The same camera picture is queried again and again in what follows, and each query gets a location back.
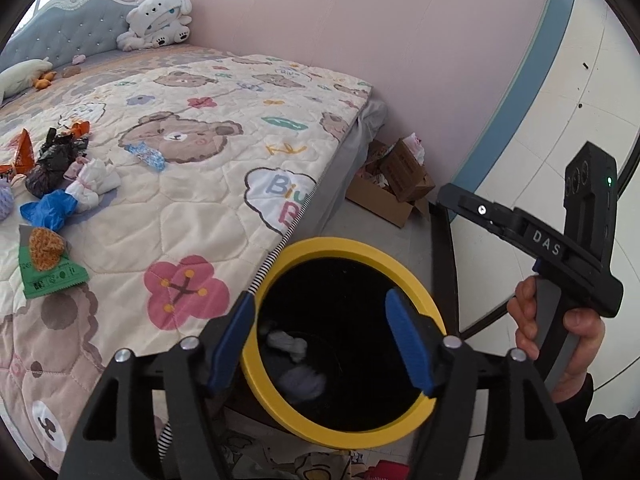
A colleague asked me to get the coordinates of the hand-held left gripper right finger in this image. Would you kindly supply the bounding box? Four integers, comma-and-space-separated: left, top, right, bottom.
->
384, 288, 584, 480

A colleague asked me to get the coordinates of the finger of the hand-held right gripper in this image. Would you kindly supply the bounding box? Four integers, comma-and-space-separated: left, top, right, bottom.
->
437, 182, 526, 242

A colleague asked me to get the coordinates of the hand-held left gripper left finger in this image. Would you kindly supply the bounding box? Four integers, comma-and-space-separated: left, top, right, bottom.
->
60, 290, 258, 480

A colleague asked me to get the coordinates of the yellow trash bin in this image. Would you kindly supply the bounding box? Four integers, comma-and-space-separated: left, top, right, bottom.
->
240, 237, 448, 451

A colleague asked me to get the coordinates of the white sock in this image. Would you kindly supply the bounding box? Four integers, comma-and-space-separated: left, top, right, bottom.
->
77, 157, 122, 195
65, 180, 100, 212

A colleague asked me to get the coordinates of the black plastic bag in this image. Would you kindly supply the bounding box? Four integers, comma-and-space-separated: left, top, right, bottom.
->
25, 129, 90, 197

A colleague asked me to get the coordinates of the person's right forearm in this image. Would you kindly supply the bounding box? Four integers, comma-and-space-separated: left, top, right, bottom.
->
550, 374, 640, 480

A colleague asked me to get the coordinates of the person's right hand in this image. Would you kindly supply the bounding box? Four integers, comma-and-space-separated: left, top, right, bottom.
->
507, 277, 607, 405

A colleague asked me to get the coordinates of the white crumpled tissue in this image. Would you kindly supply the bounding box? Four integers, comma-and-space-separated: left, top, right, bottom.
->
266, 329, 309, 362

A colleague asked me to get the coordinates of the small brown cardboard box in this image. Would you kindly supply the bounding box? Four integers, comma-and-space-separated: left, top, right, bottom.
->
379, 138, 437, 202

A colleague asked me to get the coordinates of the grey crumpled cloth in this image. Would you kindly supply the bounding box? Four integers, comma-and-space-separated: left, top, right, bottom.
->
276, 365, 327, 404

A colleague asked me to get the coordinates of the open cardboard box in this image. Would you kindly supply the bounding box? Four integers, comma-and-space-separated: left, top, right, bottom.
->
345, 157, 432, 229

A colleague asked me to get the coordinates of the bear pattern quilted bed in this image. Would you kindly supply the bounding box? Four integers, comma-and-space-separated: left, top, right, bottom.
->
0, 42, 390, 241
0, 54, 416, 480

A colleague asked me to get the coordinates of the green snack packet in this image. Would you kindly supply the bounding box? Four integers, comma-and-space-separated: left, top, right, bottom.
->
18, 225, 89, 299

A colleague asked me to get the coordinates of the blue patterned wrapper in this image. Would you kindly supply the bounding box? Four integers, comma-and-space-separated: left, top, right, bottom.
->
124, 142, 167, 172

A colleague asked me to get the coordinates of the orange mesh net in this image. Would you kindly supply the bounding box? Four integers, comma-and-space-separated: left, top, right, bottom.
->
28, 227, 67, 271

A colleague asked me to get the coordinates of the blue crumpled wrapper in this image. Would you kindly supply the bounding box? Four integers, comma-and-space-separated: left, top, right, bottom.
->
20, 189, 79, 232

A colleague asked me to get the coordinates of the lilac crumpled cloth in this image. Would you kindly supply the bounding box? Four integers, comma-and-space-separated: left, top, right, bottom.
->
0, 179, 16, 222

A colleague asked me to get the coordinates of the orange snack packet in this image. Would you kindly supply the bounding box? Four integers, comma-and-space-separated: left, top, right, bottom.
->
0, 129, 37, 177

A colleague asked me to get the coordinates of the white plush dog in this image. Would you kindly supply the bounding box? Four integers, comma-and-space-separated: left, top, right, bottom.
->
116, 0, 195, 52

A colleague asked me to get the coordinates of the white plush goose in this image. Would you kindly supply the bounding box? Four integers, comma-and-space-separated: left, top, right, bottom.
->
0, 57, 57, 107

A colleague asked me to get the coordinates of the blue tufted headboard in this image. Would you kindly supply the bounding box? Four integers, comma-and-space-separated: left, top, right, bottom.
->
0, 0, 140, 75

